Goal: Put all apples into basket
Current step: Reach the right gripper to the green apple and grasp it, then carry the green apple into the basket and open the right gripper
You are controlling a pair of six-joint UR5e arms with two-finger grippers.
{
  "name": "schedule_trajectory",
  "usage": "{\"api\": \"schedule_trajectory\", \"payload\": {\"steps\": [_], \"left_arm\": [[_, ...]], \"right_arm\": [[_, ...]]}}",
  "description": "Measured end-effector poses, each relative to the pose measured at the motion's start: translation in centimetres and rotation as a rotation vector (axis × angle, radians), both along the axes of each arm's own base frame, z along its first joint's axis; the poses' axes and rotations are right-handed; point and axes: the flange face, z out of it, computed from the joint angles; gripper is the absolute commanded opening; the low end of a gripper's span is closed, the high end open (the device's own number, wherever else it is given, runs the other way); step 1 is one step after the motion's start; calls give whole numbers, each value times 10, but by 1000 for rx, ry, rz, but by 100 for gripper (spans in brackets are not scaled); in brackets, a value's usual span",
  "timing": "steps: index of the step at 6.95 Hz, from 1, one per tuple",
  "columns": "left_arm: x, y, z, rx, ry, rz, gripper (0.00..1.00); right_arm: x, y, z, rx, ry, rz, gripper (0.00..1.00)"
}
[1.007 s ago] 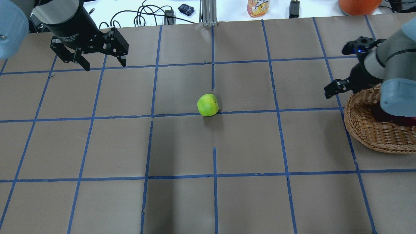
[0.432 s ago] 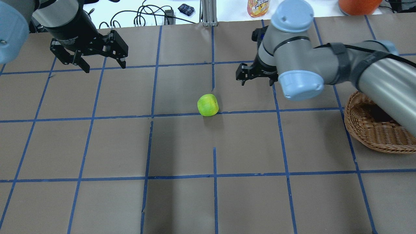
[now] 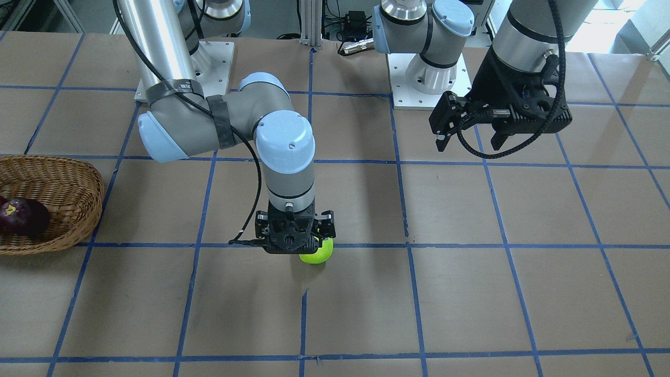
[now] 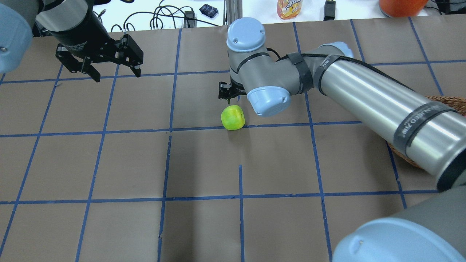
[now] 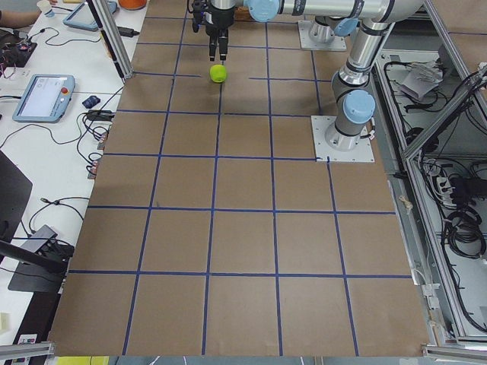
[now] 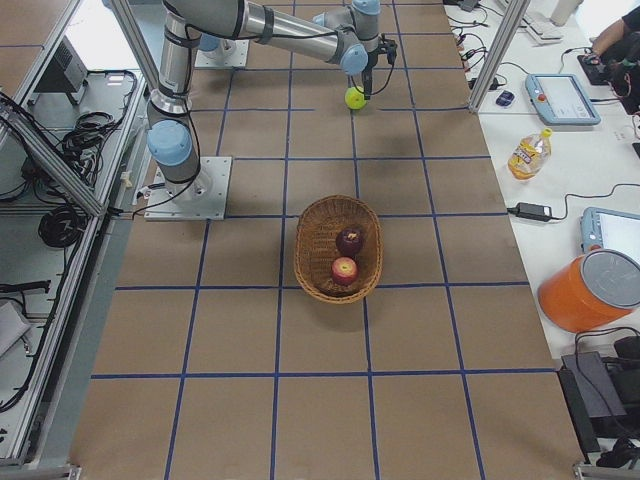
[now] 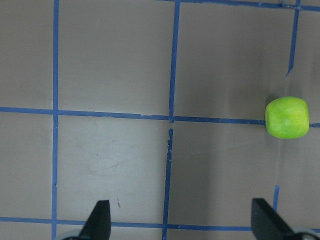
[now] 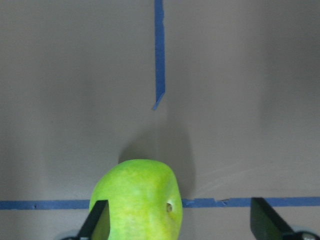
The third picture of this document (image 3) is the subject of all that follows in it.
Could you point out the silver cylinder on floor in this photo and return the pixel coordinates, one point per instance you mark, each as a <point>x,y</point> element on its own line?
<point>356,47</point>

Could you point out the dark red apple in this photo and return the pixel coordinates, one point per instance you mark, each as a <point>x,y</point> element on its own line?
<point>25,216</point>

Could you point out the black box behind table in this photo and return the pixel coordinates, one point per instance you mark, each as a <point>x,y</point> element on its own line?
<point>354,26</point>

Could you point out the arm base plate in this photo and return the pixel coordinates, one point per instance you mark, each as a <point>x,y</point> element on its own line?
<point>211,65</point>
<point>418,86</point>

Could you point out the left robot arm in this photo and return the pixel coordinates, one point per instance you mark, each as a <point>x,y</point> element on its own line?
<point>437,31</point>

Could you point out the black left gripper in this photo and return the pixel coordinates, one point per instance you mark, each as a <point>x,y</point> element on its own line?
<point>486,79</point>

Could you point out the green apple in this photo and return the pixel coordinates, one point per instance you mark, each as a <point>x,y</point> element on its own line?
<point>321,255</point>

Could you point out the aluminium frame post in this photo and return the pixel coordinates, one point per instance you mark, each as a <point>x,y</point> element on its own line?
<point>311,21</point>

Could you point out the wicker basket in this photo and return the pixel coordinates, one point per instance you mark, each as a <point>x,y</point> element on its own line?
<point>72,190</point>

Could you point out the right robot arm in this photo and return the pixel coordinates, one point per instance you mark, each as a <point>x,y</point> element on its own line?
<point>190,113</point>

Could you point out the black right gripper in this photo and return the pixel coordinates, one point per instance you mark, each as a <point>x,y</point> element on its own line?
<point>327,224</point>

